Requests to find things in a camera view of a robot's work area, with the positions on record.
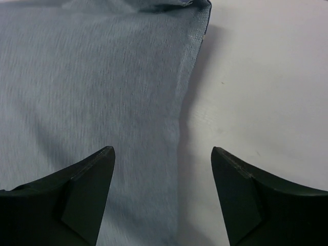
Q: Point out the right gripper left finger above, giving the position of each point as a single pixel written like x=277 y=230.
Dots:
x=63 y=208

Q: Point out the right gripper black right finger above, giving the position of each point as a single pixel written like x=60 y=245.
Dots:
x=262 y=209

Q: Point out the blue patterned pillowcase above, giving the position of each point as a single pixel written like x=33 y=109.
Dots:
x=77 y=76

